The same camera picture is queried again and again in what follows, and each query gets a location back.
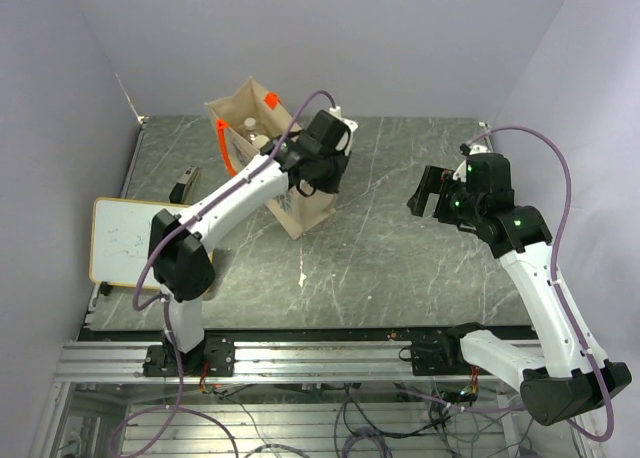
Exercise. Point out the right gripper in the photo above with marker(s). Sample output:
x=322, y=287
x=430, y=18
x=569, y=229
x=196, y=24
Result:
x=433, y=181

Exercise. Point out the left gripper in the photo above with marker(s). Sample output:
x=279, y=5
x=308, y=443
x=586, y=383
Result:
x=331, y=188

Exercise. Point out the beige canvas tote bag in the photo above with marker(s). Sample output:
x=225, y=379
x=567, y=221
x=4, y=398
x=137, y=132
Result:
x=296, y=213

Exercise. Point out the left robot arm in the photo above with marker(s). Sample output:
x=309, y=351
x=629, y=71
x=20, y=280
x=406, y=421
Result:
x=181, y=244

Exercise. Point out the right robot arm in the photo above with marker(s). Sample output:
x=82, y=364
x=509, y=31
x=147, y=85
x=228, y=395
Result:
x=573, y=374

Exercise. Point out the beige bottle wooden cap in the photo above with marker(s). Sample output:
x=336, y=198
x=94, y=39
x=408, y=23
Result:
x=258, y=141

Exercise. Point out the clear bottle white cap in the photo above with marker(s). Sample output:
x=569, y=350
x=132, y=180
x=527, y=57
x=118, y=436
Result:
x=250, y=124

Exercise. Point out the whiteboard eraser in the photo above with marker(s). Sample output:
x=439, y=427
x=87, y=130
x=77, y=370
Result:
x=181, y=189

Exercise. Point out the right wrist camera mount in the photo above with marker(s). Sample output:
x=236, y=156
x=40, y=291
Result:
x=475, y=150

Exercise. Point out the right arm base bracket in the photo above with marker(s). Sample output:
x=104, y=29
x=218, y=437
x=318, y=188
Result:
x=436, y=352

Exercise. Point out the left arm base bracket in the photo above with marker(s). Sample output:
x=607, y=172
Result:
x=213, y=357

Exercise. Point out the small whiteboard yellow frame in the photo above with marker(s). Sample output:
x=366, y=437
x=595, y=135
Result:
x=120, y=239

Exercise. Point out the aluminium mounting rail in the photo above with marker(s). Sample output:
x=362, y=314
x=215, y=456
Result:
x=257, y=362

